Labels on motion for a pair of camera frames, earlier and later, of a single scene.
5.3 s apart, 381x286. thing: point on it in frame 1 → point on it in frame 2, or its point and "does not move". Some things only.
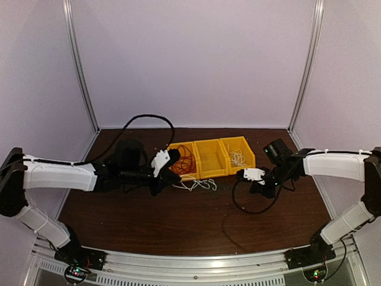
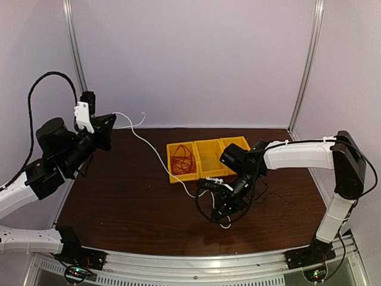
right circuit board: [315, 274] does not move
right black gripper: [255, 188] → [230, 207]
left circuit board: [75, 273] does not move
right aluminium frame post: [319, 6] does not move
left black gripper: [166, 177] → [103, 130]
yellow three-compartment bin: [210, 158] does not move
